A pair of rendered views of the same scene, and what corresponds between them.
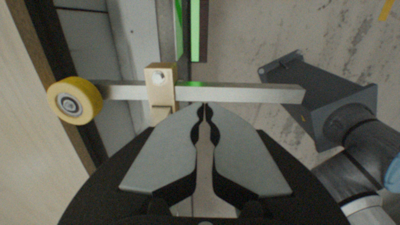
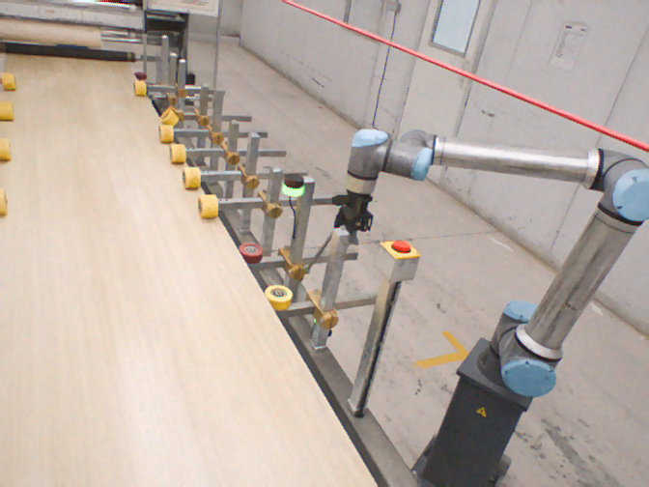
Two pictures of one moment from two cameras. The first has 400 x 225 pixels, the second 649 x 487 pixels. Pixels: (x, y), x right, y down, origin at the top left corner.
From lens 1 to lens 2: 1.60 m
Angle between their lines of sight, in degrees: 88
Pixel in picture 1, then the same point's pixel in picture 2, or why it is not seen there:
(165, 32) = (296, 322)
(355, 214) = (526, 329)
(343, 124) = (487, 354)
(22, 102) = (246, 298)
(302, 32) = (420, 418)
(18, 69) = (248, 285)
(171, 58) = (305, 332)
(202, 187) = not seen: outside the picture
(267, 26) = not seen: hidden behind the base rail
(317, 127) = (482, 381)
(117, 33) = not seen: hidden behind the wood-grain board
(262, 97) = (373, 295)
